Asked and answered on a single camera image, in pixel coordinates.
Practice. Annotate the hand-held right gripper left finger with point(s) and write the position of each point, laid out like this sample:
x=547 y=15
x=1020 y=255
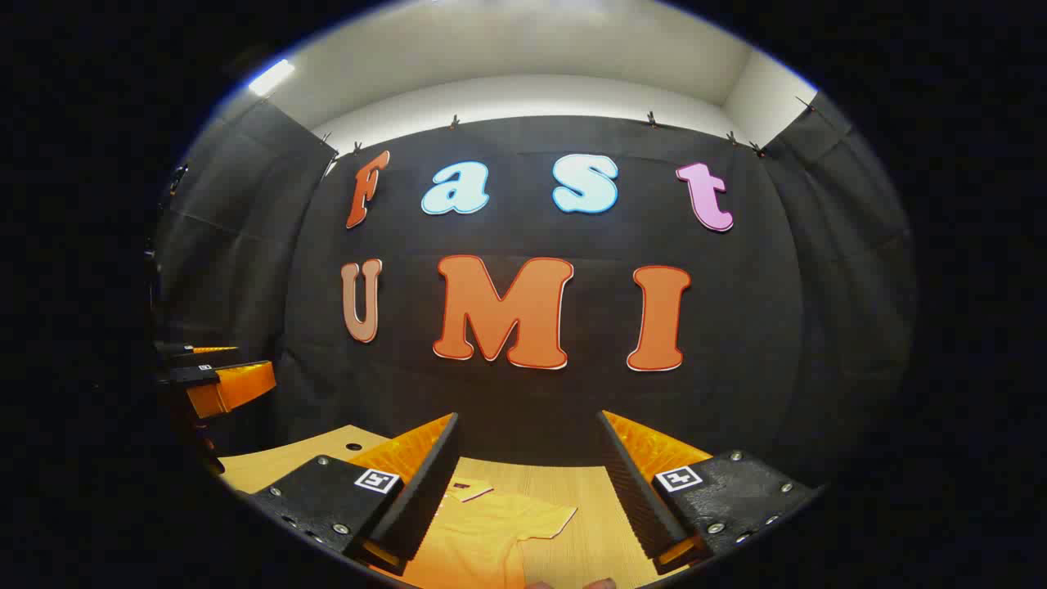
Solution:
x=417 y=499

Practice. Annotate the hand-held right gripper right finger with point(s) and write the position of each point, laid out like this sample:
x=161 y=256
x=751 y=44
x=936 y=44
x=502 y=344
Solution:
x=634 y=491

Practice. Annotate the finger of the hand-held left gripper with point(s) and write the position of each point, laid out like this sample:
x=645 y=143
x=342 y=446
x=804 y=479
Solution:
x=233 y=384
x=173 y=349

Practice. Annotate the orange T-shirt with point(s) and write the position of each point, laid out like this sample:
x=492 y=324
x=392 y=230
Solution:
x=483 y=532

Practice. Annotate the ceiling light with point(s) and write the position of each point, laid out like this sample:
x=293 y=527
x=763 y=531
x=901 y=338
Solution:
x=271 y=77

